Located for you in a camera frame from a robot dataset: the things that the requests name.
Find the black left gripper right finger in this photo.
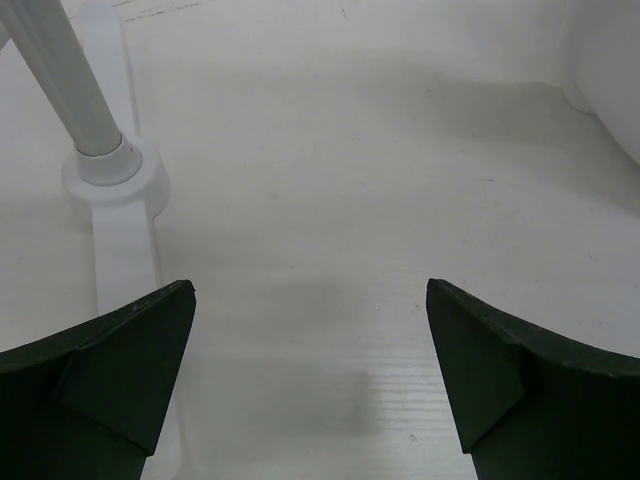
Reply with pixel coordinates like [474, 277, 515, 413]
[426, 279, 639, 479]

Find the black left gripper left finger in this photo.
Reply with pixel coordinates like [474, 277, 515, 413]
[1, 280, 196, 479]

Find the white clothes rack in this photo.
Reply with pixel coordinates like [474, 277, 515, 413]
[1, 1, 170, 314]

